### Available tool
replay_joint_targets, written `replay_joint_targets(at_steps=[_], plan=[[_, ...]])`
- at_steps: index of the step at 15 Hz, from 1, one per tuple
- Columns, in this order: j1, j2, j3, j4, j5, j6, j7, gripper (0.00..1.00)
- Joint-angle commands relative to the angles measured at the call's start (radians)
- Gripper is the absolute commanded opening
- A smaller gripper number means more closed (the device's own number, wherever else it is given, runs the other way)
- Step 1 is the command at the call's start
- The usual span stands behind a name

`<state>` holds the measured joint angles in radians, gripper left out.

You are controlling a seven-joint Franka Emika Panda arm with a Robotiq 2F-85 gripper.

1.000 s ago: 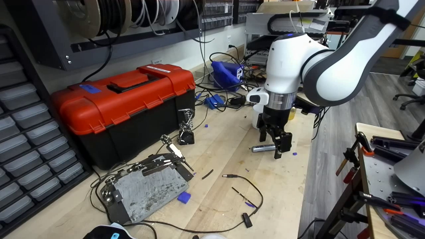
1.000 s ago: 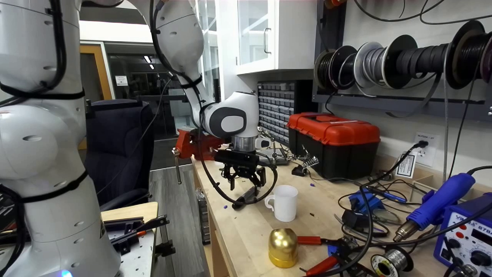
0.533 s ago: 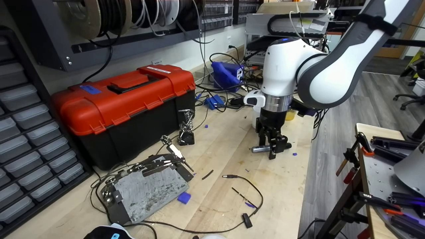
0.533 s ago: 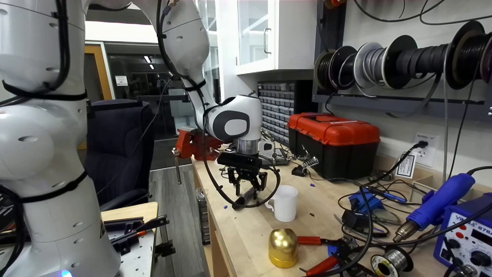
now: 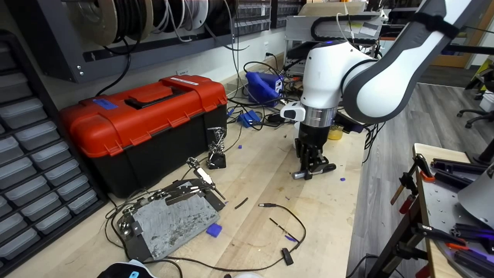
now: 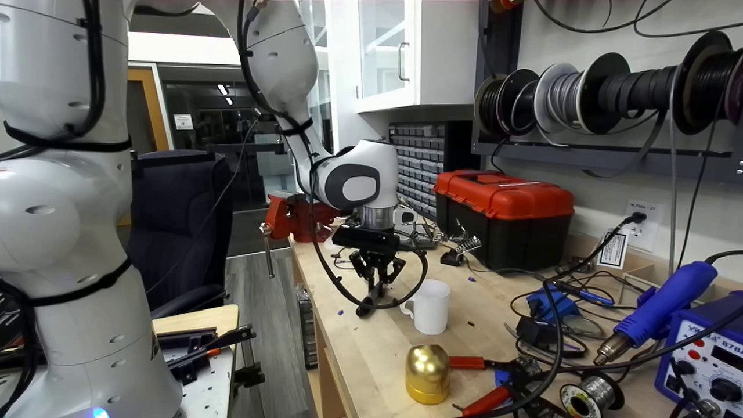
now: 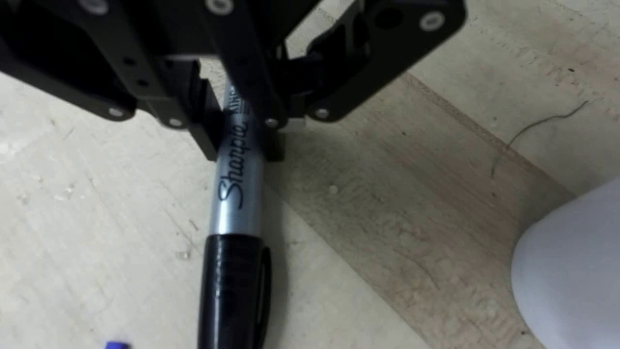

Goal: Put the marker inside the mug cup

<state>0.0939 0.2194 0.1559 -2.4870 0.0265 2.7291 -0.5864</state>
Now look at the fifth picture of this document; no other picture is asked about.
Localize black cable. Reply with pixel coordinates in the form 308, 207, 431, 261
103, 188, 308, 273

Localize black and silver marker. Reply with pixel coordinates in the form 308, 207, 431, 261
292, 164, 337, 180

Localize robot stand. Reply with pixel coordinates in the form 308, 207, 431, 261
367, 143, 494, 278

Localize orange and black clamp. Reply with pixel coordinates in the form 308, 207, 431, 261
390, 153, 435, 215
394, 222, 469, 278

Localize black and white hand controller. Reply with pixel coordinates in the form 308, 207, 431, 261
96, 259, 157, 278

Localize wall rack of wire spools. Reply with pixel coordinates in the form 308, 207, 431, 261
4, 0, 272, 84

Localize thin black stick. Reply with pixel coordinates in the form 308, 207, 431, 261
269, 218, 300, 242

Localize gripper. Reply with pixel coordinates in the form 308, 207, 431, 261
295, 124, 331, 180

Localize wall cabinet of parts bins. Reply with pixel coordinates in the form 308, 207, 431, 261
234, 0, 303, 36

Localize blue plastic part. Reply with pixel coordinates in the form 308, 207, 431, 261
237, 110, 262, 129

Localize red and black toolbox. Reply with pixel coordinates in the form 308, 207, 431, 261
59, 74, 228, 198

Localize yellow jar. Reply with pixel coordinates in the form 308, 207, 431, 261
327, 124, 344, 141

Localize grey machine with cable chain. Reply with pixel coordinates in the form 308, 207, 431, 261
284, 2, 387, 77

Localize metal circuit board holder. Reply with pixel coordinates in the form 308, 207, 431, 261
117, 156, 227, 262

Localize helping hands tool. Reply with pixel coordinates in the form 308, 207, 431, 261
206, 126, 228, 170

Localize black aluminium bars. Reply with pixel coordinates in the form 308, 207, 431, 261
430, 158, 487, 188
450, 222, 494, 278

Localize grey small parts drawer cabinet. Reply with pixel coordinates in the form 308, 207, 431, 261
0, 31, 109, 277

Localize blue soldering station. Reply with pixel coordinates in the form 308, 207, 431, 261
245, 71, 285, 107

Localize wooden door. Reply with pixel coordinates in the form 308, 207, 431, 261
431, 12, 487, 69

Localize office chair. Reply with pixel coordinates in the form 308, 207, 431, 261
457, 69, 494, 129

